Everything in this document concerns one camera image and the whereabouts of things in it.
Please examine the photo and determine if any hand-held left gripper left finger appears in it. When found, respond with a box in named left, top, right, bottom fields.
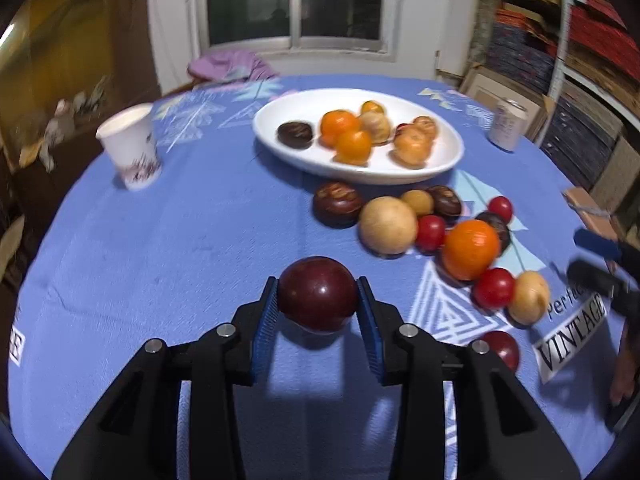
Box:
left=51, top=276, right=280, bottom=480

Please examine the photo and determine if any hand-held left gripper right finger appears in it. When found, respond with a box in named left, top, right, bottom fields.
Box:
left=355, top=276, right=583, bottom=480

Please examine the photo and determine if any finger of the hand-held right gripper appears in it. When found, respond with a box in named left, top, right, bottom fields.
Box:
left=573, top=228, right=640, bottom=271
left=566, top=259, right=626, bottom=311

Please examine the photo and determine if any dark red plum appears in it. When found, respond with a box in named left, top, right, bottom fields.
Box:
left=482, top=330, right=521, bottom=373
left=277, top=256, right=359, bottom=333

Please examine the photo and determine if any dark brown water chestnut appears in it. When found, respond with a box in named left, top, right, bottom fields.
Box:
left=426, top=185, right=463, bottom=223
left=277, top=121, right=315, bottom=150
left=313, top=182, right=365, bottom=228
left=475, top=211, right=512, bottom=256

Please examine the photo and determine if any small beige round fruit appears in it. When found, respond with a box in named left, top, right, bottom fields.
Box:
left=400, top=189, right=435, bottom=217

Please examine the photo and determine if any speckled tan round fruit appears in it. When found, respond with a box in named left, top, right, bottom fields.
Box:
left=359, top=111, right=392, bottom=145
left=393, top=127, right=433, bottom=168
left=411, top=116, right=439, bottom=141

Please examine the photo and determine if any white oval plate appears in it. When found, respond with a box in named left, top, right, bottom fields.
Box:
left=252, top=88, right=465, bottom=185

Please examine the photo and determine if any person's right hand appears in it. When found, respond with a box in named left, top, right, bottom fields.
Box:
left=610, top=325, right=638, bottom=408

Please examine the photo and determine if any brown leather case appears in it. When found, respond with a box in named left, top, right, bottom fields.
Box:
left=562, top=186, right=623, bottom=241

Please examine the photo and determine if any white beverage can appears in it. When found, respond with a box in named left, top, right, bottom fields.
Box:
left=488, top=97, right=528, bottom=153

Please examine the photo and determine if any white metal shelf rack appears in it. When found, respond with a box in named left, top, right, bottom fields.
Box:
left=545, top=0, right=640, bottom=126

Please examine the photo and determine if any shelf of patterned boxes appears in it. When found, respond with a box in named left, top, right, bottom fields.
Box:
left=487, top=0, right=640, bottom=246

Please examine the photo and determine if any white printed paper cup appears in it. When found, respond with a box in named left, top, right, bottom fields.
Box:
left=96, top=103, right=163, bottom=191

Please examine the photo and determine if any mottled picture panel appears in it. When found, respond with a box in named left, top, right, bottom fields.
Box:
left=467, top=0, right=498, bottom=68

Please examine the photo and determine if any white panel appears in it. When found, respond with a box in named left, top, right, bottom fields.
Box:
left=435, top=0, right=463, bottom=81

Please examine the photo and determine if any purple cloth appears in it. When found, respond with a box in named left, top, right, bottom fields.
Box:
left=187, top=50, right=281, bottom=83

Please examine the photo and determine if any pale hand fan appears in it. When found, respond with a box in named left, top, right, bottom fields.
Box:
left=0, top=215, right=26, bottom=273

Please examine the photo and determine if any pale cloth rag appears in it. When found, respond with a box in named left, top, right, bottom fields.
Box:
left=44, top=100, right=76, bottom=171

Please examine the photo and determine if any white framed window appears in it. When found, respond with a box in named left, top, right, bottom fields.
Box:
left=187, top=0, right=403, bottom=61

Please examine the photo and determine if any wooden glass cabinet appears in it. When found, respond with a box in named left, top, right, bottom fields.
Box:
left=0, top=0, right=161, bottom=176

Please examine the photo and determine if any wooden picture frame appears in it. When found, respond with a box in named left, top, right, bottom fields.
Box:
left=459, top=62, right=556, bottom=141

